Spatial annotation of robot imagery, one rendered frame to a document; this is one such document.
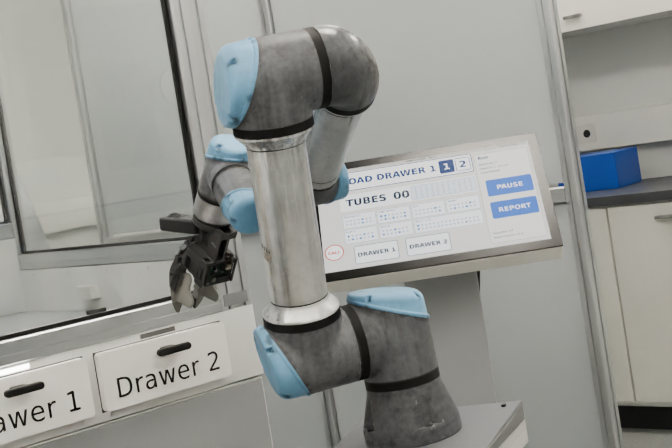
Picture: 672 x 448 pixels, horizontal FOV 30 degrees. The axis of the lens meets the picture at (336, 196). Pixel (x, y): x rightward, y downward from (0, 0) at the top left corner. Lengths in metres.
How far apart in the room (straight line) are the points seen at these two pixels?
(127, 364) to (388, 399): 0.67
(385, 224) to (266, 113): 1.01
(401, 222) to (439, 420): 0.85
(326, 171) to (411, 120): 1.60
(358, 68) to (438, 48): 1.78
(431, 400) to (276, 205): 0.38
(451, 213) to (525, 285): 0.81
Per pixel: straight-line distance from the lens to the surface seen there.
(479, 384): 2.77
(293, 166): 1.76
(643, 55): 5.44
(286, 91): 1.72
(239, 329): 2.56
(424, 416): 1.91
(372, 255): 2.64
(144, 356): 2.42
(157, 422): 2.46
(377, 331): 1.86
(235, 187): 2.08
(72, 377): 2.34
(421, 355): 1.89
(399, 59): 3.62
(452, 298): 2.73
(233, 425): 2.56
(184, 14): 2.56
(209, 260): 2.23
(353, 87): 1.76
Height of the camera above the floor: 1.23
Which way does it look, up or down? 2 degrees down
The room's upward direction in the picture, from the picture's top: 9 degrees counter-clockwise
